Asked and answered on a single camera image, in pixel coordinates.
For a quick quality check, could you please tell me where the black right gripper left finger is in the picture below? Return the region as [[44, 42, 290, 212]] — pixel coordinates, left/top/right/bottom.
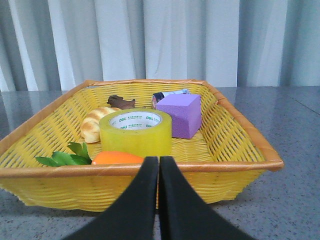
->
[[65, 156, 159, 240]]

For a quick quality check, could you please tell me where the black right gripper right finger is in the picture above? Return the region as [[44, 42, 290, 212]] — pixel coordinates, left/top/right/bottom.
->
[[159, 156, 253, 240]]

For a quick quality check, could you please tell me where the yellow tape roll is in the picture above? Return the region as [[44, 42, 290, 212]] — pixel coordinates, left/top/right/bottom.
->
[[99, 108, 172, 157]]

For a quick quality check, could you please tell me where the orange toy carrot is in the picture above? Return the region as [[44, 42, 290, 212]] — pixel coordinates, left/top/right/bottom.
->
[[35, 141, 145, 168]]

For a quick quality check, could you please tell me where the yellow woven basket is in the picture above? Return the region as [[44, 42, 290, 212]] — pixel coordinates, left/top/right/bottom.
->
[[0, 79, 284, 212]]

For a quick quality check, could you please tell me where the toy croissant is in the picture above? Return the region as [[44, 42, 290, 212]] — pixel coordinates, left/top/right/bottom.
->
[[80, 107, 121, 144]]

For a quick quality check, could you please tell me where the purple foam cube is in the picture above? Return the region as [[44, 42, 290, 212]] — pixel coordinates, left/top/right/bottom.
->
[[155, 94, 202, 139]]

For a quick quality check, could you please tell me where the small printed jar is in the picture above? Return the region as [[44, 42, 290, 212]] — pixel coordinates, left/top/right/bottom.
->
[[151, 88, 191, 109]]

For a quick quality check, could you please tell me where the white curtain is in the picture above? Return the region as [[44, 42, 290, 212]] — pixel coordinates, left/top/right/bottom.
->
[[0, 0, 320, 92]]

